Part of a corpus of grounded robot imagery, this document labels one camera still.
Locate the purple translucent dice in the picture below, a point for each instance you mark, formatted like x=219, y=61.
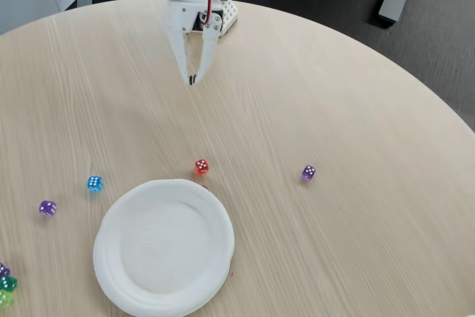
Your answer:
x=47, y=208
x=3, y=270
x=308, y=173

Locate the red translucent dice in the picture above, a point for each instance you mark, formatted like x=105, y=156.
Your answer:
x=201, y=167

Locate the blue translucent dice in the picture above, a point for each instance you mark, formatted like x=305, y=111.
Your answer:
x=95, y=183

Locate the white paper plate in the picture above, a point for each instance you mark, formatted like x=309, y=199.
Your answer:
x=163, y=246

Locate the dark green translucent dice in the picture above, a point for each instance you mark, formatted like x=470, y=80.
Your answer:
x=8, y=283

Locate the light green translucent dice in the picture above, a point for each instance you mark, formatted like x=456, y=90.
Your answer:
x=4, y=297

